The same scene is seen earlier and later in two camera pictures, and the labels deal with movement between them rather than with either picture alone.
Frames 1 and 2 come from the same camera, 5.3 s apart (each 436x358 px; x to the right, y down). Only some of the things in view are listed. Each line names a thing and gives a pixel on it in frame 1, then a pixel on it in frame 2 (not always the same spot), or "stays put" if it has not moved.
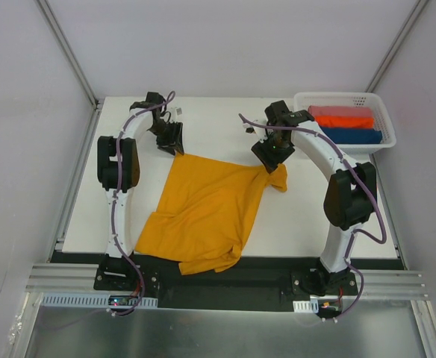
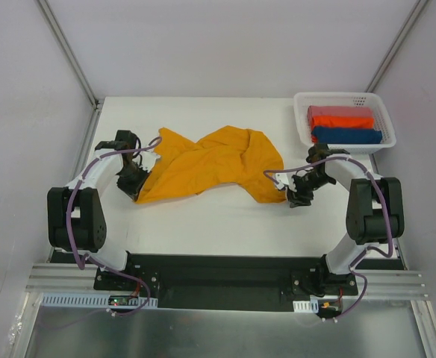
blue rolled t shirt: [354, 136] stays put
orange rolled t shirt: [345, 121] stays put
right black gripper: [267, 156] → [299, 192]
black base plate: [254, 286] stays put
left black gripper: [170, 135] → [131, 180]
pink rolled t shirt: [340, 111] stays put
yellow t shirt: [201, 212] → [238, 160]
